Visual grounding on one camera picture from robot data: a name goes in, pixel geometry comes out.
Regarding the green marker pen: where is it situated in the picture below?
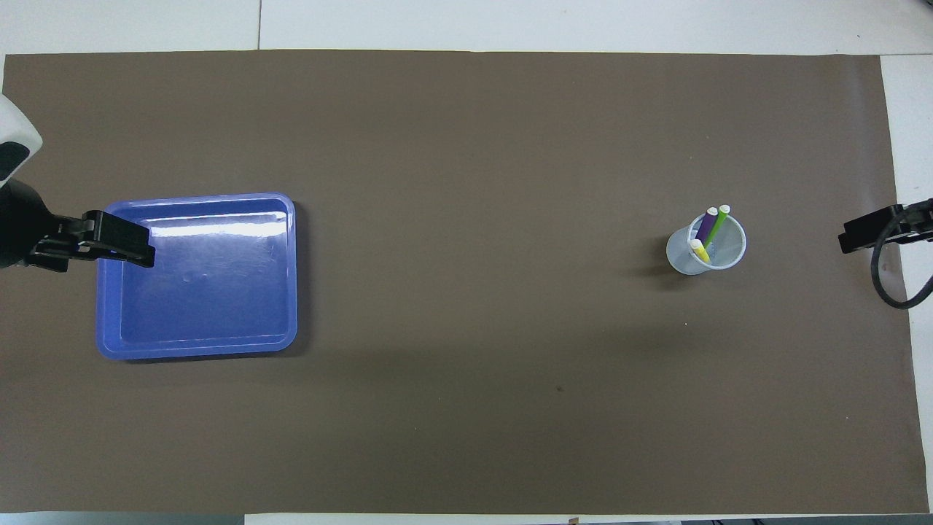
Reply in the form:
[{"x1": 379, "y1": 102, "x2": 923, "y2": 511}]
[{"x1": 703, "y1": 205, "x2": 731, "y2": 249}]

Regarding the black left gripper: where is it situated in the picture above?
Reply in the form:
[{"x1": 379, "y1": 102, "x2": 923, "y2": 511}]
[{"x1": 0, "y1": 179, "x2": 155, "y2": 272}]

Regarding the blue plastic tray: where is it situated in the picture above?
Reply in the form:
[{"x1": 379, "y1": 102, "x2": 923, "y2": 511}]
[{"x1": 96, "y1": 192, "x2": 298, "y2": 361}]

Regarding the translucent plastic cup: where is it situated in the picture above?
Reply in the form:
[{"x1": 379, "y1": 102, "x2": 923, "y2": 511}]
[{"x1": 665, "y1": 211, "x2": 747, "y2": 276}]

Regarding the purple marker pen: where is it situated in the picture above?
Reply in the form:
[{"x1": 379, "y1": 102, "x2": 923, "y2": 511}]
[{"x1": 692, "y1": 207, "x2": 719, "y2": 249}]

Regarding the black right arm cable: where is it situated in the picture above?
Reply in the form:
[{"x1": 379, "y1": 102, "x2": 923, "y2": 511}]
[{"x1": 872, "y1": 198, "x2": 933, "y2": 311}]

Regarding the brown table mat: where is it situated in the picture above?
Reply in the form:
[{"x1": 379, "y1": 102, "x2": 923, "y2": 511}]
[{"x1": 0, "y1": 50, "x2": 930, "y2": 515}]

